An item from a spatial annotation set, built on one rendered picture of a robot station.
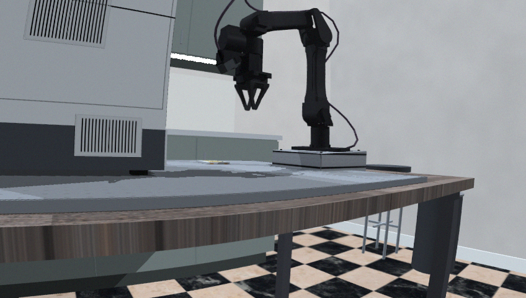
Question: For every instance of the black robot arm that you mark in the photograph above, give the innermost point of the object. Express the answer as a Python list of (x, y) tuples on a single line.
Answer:
[(241, 52)]

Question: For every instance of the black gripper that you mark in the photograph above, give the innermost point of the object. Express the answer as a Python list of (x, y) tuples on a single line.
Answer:
[(249, 81)]

